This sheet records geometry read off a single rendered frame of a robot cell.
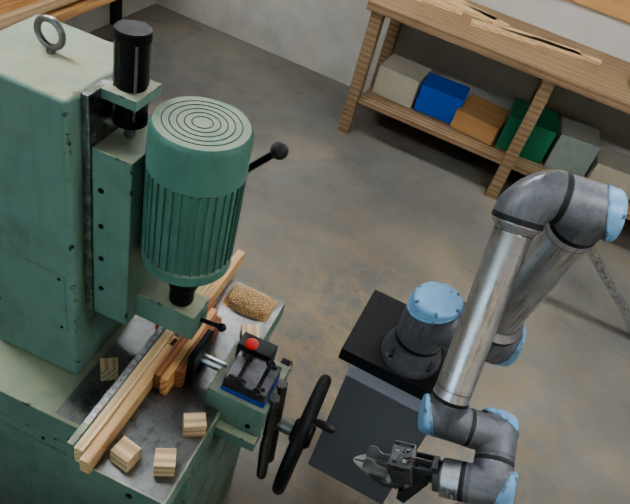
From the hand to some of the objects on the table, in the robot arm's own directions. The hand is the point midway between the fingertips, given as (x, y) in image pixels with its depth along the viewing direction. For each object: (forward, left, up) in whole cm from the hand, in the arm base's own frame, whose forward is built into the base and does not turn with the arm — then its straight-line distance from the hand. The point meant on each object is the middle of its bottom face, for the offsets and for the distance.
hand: (358, 462), depth 155 cm
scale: (+5, -53, +26) cm, 59 cm away
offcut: (+20, -37, +20) cm, 46 cm away
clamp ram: (+6, -39, +21) cm, 45 cm away
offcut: (+31, -46, +21) cm, 59 cm away
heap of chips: (-19, -39, +20) cm, 48 cm away
